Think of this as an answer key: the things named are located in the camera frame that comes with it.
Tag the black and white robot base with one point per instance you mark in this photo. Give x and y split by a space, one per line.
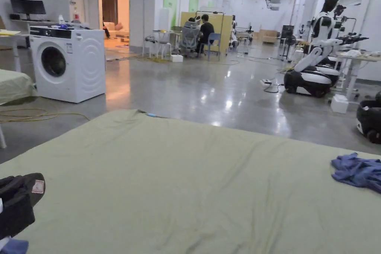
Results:
370 117

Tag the blue crumpled garment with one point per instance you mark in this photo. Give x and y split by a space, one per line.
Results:
358 170

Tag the black standing fan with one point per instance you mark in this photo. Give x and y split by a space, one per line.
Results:
288 44

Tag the low bed with green sheet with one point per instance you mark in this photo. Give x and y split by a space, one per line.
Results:
13 84

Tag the wooden crate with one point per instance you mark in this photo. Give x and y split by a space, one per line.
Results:
268 36

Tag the desk with black monitors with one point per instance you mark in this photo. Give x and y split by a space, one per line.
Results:
28 8

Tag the white and black humanoid robot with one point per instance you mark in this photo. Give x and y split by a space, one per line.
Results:
318 45

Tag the person's left forearm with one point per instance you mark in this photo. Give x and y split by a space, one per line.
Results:
12 245

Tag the beige sofa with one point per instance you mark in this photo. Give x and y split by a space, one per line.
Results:
116 29

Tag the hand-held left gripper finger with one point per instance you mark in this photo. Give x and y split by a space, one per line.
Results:
28 184
16 212

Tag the white box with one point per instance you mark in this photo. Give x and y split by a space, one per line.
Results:
339 103
176 58

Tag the bed with pale green sheet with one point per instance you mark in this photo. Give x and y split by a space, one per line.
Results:
166 182

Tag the white washing machine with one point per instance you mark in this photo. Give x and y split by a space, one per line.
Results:
74 63

